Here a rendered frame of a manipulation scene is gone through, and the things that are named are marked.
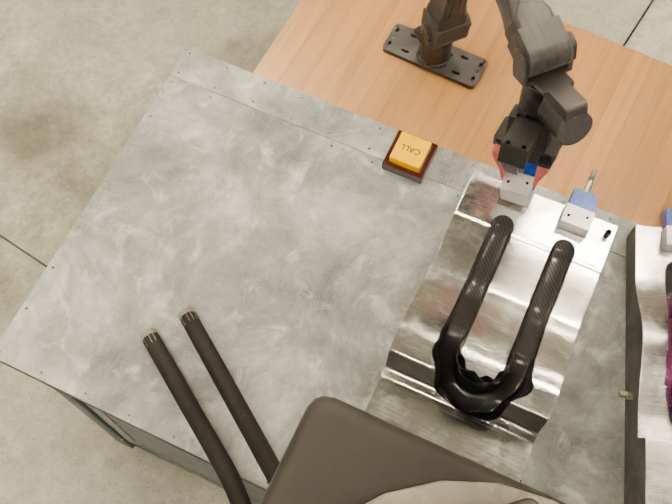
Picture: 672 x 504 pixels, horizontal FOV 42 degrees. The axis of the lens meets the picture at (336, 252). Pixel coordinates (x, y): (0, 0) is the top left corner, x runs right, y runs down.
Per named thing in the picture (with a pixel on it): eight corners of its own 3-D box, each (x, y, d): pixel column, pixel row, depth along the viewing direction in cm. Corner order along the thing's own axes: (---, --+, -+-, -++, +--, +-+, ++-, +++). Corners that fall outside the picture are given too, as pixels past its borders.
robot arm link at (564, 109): (602, 133, 130) (610, 67, 121) (550, 153, 129) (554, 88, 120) (561, 89, 137) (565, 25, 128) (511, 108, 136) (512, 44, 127)
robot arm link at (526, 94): (565, 124, 134) (575, 86, 129) (532, 131, 133) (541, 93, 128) (542, 98, 139) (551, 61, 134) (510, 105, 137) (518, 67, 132)
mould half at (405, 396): (467, 193, 161) (477, 156, 149) (604, 247, 157) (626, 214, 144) (354, 441, 144) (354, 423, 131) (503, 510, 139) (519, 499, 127)
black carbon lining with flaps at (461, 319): (492, 216, 152) (501, 190, 143) (581, 252, 149) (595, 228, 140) (413, 395, 140) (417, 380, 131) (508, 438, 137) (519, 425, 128)
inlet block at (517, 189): (527, 132, 153) (527, 118, 148) (555, 140, 152) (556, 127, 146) (500, 198, 150) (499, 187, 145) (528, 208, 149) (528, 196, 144)
